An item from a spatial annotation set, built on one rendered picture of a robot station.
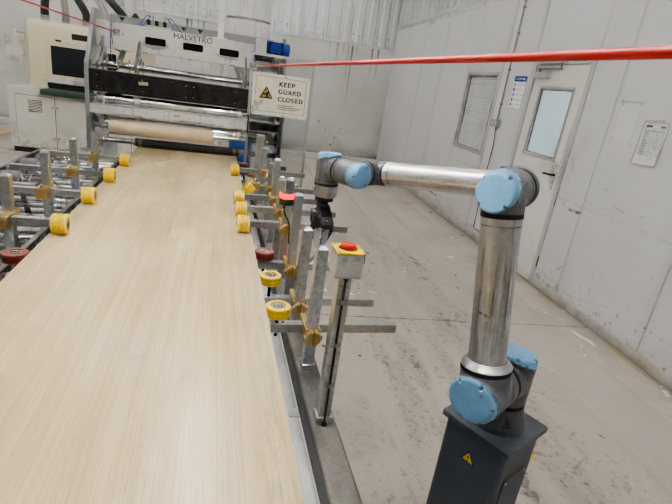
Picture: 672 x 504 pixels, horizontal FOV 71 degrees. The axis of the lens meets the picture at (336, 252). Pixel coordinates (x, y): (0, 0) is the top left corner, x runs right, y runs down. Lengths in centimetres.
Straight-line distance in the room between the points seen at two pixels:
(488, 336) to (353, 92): 956
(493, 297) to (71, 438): 105
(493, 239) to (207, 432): 86
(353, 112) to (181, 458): 1006
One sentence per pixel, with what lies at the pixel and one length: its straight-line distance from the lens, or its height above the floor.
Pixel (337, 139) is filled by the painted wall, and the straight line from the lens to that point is 1076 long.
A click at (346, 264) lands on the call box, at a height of 119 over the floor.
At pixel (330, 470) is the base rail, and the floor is 70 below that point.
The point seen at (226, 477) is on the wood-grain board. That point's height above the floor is 90.
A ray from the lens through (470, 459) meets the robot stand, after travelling 178.
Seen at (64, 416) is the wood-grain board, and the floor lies 90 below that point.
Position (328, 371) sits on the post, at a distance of 131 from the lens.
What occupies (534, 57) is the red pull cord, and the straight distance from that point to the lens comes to 46.
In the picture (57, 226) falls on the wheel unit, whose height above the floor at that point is 94.
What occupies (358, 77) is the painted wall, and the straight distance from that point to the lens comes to 1075.
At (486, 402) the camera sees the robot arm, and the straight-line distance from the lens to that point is 146.
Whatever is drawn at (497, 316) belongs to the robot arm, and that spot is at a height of 105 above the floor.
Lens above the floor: 160
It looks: 19 degrees down
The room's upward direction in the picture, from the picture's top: 8 degrees clockwise
